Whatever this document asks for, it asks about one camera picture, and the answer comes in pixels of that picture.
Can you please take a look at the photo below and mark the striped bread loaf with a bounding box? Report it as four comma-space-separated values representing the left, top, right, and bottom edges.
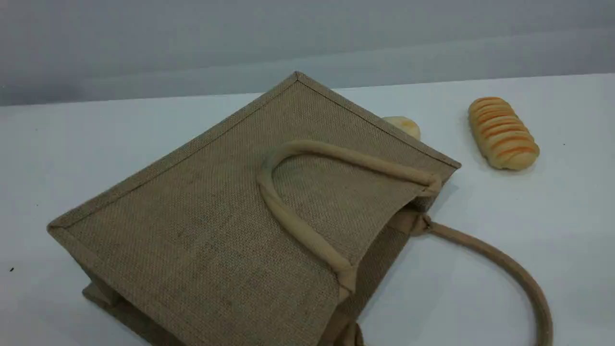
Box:
467, 96, 541, 171

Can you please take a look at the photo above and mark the round pale yellow bun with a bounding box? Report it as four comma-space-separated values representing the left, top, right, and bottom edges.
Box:
382, 116, 421, 141

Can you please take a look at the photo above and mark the brown jute tote bag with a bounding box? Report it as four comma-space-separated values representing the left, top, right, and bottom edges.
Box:
47, 71, 554, 346

